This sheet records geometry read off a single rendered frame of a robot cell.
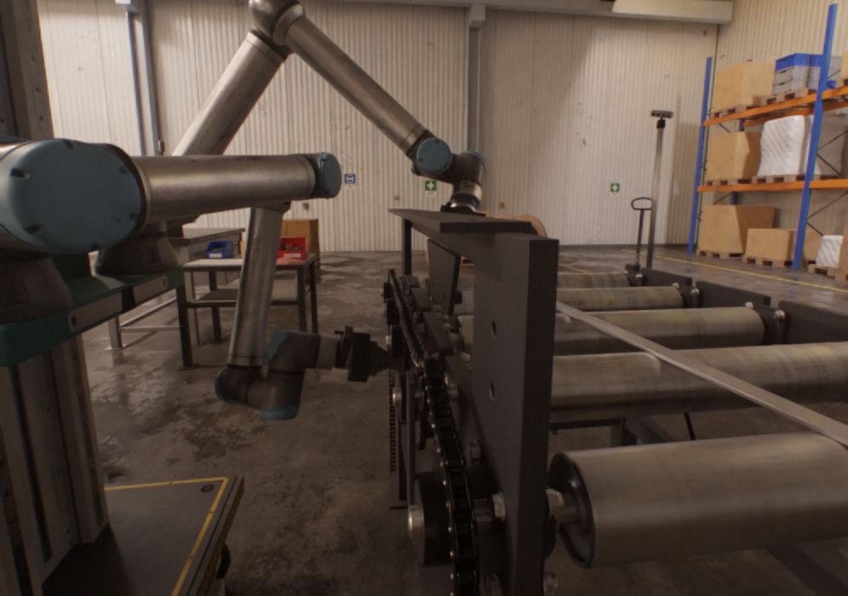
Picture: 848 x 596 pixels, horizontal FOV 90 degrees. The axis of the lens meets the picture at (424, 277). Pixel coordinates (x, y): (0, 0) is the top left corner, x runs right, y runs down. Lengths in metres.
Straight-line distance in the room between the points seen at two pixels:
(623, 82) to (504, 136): 3.45
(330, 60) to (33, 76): 0.65
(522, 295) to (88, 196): 0.58
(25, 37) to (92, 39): 11.69
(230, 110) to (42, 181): 0.78
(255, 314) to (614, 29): 12.70
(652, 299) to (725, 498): 1.03
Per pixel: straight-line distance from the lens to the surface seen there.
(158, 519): 1.54
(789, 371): 1.03
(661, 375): 0.86
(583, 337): 1.10
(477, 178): 1.28
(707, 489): 0.57
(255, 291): 1.20
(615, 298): 1.48
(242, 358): 1.21
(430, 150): 1.15
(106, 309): 1.06
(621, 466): 0.53
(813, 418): 0.74
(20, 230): 0.72
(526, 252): 0.34
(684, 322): 1.25
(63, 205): 0.71
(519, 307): 0.35
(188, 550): 1.41
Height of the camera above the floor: 1.18
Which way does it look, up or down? 10 degrees down
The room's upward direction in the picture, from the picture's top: straight up
